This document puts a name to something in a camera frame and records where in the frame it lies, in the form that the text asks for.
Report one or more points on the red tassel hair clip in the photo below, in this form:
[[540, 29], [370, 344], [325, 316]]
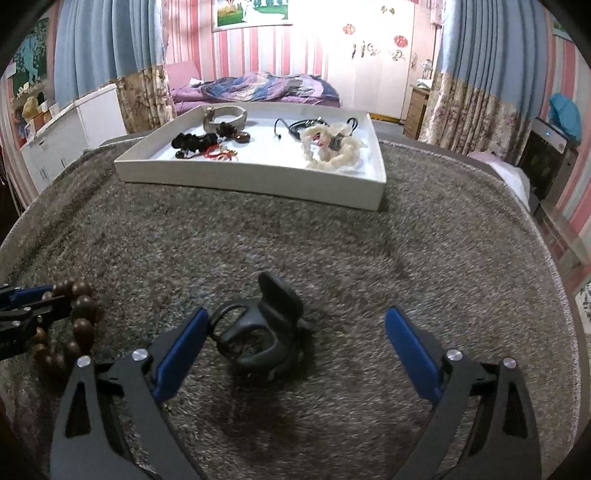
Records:
[[228, 156], [211, 152]]

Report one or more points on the green wall picture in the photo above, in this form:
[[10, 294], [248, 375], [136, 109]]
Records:
[[240, 16]]

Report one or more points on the blue floral curtain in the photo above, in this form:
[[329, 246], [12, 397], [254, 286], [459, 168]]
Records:
[[480, 69], [101, 46]]

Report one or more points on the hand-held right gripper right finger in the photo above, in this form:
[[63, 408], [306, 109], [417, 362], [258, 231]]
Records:
[[415, 355]]

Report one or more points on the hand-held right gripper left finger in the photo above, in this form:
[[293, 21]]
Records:
[[178, 355]]

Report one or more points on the grey shaggy rug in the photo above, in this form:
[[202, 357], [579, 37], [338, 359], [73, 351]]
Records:
[[323, 258]]

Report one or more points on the wooden desk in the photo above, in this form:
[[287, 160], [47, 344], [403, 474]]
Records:
[[415, 110]]

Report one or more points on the white shallow tray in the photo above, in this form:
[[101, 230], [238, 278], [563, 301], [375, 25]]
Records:
[[258, 180]]

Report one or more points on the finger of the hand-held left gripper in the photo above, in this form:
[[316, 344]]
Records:
[[23, 295], [18, 327]]

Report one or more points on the purple bed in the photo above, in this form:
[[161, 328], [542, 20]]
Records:
[[184, 99]]

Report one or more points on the grey hair clip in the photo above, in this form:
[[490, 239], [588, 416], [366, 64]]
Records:
[[336, 142]]

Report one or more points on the black scrunchie with charm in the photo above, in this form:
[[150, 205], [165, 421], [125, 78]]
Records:
[[194, 141]]

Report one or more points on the small white box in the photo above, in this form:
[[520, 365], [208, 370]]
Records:
[[50, 110]]

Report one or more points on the blue cloth cover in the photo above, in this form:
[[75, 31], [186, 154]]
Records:
[[565, 113]]

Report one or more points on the black claw hair clip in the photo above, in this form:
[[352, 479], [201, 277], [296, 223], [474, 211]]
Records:
[[277, 300]]

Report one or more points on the striped purple quilt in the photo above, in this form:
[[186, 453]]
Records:
[[258, 87]]

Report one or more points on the white cabinet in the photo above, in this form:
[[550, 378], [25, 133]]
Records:
[[83, 124]]

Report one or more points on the black air purifier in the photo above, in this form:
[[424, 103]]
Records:
[[545, 166]]

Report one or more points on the white wardrobe with decals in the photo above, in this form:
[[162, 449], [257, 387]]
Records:
[[378, 83]]

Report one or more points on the yellow plush toy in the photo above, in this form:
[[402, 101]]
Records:
[[30, 110]]

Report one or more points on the cream fluffy scrunchie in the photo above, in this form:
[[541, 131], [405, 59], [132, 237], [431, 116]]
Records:
[[332, 161]]

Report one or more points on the teal wall poster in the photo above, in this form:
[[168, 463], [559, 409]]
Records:
[[32, 55]]

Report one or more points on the pink white cloth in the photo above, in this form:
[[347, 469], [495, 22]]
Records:
[[508, 175]]

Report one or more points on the pink headboard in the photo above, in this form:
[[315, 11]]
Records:
[[182, 74]]

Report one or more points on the brown hair clip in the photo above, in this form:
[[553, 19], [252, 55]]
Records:
[[242, 137]]

